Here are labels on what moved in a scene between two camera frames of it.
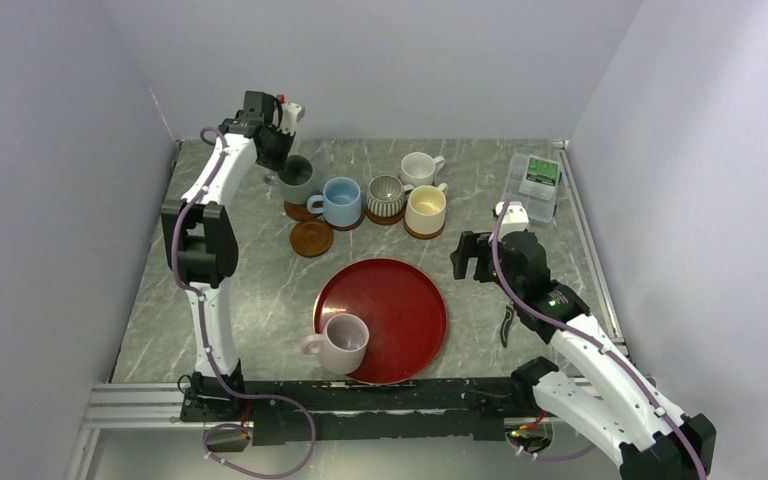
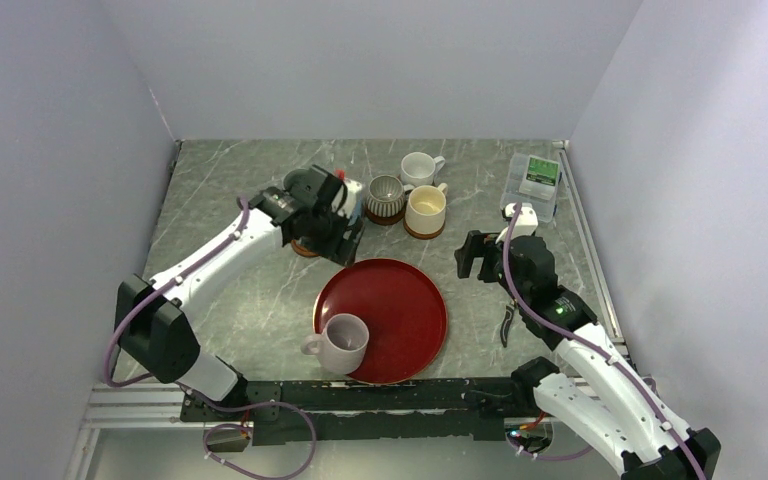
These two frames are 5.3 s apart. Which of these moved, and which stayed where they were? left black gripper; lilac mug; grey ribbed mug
Moved: left black gripper
Stayed: lilac mug; grey ribbed mug
